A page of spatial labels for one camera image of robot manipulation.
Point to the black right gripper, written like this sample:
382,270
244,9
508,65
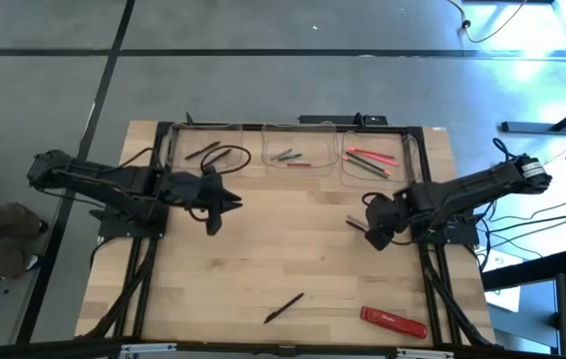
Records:
387,212

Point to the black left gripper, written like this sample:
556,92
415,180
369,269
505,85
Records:
188,192

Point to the black pen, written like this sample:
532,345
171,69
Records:
284,308
219,157

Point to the green pencil with orange cap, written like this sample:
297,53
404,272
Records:
365,168

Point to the black pencil with orange cap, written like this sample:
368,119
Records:
368,163

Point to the pink pencil with orange cap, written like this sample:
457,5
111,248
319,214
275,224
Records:
378,159

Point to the red pencil with orange cap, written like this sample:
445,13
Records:
371,153

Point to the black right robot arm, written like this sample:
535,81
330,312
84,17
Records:
472,187

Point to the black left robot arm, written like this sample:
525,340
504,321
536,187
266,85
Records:
88,179

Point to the clear plastic bin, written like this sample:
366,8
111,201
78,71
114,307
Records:
313,144
188,167
402,149

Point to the dark slim pen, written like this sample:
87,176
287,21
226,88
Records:
203,150

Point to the green crayon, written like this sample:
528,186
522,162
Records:
290,157

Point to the red crayon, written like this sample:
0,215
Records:
299,164

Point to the red stapler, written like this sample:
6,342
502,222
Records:
392,322

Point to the black floor stand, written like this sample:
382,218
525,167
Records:
537,127

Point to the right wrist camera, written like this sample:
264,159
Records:
378,239

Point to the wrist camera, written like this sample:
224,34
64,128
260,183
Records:
378,239
214,224

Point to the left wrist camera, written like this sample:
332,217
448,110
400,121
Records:
214,224

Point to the black table frame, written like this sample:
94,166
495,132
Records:
253,125

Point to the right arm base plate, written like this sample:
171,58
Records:
455,234

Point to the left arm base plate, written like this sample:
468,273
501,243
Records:
133,227

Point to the black clamp mount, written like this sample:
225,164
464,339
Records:
343,119

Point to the aluminium front rail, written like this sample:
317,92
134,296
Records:
148,350

